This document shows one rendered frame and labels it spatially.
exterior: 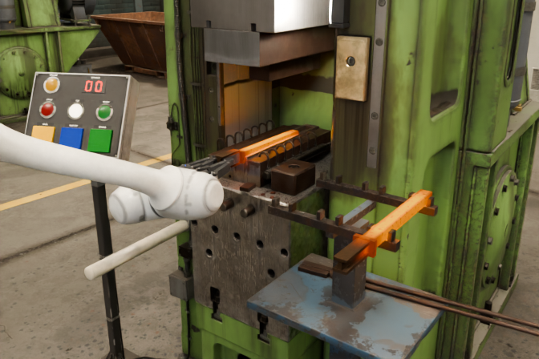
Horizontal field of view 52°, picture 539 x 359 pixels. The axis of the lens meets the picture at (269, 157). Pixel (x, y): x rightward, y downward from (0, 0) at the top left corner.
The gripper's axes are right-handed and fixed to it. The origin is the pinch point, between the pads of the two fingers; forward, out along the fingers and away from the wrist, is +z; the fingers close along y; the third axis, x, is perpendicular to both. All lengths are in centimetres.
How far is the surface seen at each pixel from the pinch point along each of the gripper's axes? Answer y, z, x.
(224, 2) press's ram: -4.2, 6.2, 43.4
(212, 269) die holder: -7.4, -1.5, -38.4
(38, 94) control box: -69, -14, 13
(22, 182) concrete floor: -280, 91, -102
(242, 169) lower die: 1.0, 5.1, -4.5
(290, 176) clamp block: 18.2, 5.2, -3.1
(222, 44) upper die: -5.5, 5.9, 31.9
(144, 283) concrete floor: -98, 46, -101
